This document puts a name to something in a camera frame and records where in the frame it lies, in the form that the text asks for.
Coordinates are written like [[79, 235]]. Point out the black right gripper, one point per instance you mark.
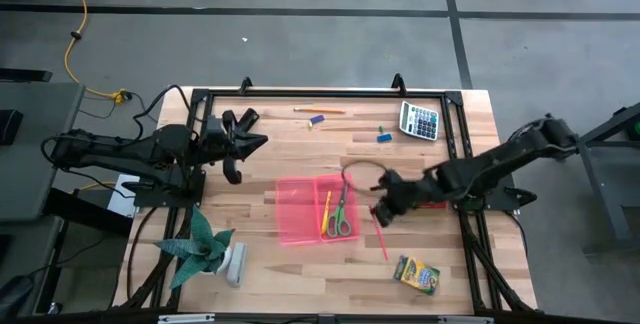
[[402, 191]]

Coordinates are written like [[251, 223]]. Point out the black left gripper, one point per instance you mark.
[[230, 151]]

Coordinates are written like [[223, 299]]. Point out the pink pencil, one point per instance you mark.
[[380, 234]]

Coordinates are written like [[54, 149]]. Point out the yellow pencil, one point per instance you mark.
[[326, 211]]

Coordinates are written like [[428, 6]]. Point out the blue eraser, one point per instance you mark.
[[384, 138]]

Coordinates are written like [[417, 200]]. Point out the orange pencil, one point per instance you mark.
[[320, 110]]

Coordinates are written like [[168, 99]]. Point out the pink translucent pencil case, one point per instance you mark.
[[295, 209]]

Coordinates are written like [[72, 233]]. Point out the green yellow crayon box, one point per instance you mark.
[[417, 275]]

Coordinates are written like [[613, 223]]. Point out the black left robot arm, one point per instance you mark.
[[125, 151]]

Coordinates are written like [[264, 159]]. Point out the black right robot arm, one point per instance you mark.
[[500, 161]]

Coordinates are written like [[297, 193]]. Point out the red stapler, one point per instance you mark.
[[432, 205]]

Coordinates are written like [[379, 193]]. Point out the purple eraser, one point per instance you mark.
[[318, 119]]

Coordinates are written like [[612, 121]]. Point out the white calculator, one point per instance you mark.
[[419, 120]]

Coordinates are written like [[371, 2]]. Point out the white plant pot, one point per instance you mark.
[[226, 260]]

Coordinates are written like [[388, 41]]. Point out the green artificial plant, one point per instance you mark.
[[197, 251]]

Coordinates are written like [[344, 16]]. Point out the light grey stapler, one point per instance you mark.
[[236, 264]]

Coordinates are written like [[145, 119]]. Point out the white paper sheet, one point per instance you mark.
[[120, 201]]

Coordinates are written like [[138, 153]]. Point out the grey side table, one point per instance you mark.
[[30, 174]]

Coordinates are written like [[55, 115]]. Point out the black flat bar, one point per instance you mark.
[[25, 75]]

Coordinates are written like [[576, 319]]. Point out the black box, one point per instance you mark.
[[10, 126]]

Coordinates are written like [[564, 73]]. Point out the grey metal stand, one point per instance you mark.
[[617, 121]]

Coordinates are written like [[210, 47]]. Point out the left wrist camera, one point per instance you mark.
[[215, 125]]

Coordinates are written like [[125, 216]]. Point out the black aluminium table frame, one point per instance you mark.
[[325, 93]]

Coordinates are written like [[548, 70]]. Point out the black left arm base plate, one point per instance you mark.
[[165, 196]]

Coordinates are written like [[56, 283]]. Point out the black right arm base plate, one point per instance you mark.
[[515, 198]]

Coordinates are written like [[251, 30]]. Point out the silver metal bracket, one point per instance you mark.
[[185, 318], [465, 320]]

